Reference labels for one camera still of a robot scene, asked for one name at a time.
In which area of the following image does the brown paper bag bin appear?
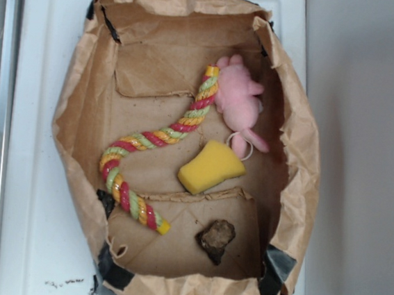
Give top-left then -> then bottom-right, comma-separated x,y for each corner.
52,0 -> 320,295

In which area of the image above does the brown grey rock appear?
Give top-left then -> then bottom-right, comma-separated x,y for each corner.
195,219 -> 236,265

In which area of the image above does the white plastic tray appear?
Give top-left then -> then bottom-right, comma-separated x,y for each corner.
0,0 -> 337,295

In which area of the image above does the multicolour twisted rope toy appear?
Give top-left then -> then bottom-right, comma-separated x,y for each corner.
99,65 -> 220,235

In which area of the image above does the pink plush bunny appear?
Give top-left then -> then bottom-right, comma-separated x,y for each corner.
215,54 -> 270,159

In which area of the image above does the yellow sponge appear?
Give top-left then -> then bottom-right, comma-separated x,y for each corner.
177,140 -> 246,195

